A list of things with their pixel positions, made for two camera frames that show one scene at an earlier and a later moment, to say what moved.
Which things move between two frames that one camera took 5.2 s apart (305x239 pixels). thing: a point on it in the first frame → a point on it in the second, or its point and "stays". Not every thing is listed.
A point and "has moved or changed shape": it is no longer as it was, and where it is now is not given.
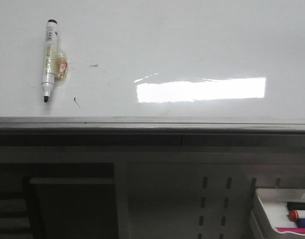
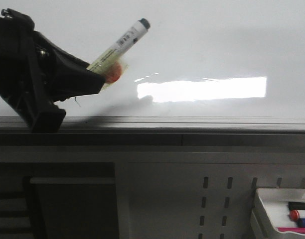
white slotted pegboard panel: (196, 200) stays
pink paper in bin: (300, 230) stays
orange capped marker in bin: (294, 215) stays
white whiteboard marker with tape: (56, 63) has moved or changed shape
